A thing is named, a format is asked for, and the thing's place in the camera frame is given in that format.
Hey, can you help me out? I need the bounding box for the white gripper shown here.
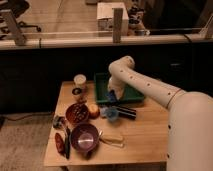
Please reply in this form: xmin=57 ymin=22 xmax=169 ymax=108
xmin=107 ymin=80 xmax=125 ymax=100

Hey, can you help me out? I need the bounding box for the blue sponge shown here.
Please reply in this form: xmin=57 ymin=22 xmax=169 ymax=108
xmin=107 ymin=91 xmax=117 ymax=103

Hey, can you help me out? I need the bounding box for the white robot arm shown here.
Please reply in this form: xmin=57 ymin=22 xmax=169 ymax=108
xmin=108 ymin=56 xmax=213 ymax=171

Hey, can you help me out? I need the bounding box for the green plastic tray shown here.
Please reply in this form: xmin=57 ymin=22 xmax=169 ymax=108
xmin=94 ymin=73 xmax=145 ymax=104

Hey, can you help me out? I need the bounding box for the black rectangular case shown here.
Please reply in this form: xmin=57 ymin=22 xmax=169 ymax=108
xmin=116 ymin=107 xmax=136 ymax=120

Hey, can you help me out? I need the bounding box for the orange round fruit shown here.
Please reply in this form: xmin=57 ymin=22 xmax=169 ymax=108
xmin=88 ymin=104 xmax=100 ymax=118

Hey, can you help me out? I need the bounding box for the white paper cup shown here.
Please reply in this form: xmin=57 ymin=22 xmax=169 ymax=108
xmin=74 ymin=74 xmax=87 ymax=90

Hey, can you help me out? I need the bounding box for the small dark topped jar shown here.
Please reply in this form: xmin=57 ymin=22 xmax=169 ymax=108
xmin=72 ymin=88 xmax=82 ymax=102

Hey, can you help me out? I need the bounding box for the brown bowl with nuts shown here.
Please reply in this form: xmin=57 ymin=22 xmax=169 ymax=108
xmin=65 ymin=103 xmax=89 ymax=125

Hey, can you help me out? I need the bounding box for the purple bowl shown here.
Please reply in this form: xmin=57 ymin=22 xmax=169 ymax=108
xmin=70 ymin=123 xmax=99 ymax=156

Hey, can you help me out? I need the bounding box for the white cardboard box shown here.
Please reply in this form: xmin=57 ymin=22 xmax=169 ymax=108
xmin=97 ymin=2 xmax=129 ymax=35

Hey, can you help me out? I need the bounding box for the red spatula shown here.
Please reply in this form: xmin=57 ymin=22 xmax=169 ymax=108
xmin=55 ymin=133 xmax=65 ymax=154

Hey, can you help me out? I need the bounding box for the black office chair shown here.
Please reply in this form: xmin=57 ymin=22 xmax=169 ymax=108
xmin=0 ymin=0 xmax=41 ymax=34

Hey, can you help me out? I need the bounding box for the wooden centre post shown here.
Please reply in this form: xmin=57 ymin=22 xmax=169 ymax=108
xmin=112 ymin=8 xmax=123 ymax=43

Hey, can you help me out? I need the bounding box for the wooden post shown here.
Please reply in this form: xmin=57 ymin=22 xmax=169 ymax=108
xmin=0 ymin=9 xmax=26 ymax=46
xmin=112 ymin=8 xmax=123 ymax=43
xmin=200 ymin=13 xmax=213 ymax=39

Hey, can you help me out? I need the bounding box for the wooden right post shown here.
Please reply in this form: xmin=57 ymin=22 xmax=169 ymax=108
xmin=200 ymin=13 xmax=213 ymax=39

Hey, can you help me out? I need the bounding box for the wooden left post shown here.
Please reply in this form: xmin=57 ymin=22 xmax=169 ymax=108
xmin=0 ymin=9 xmax=26 ymax=46

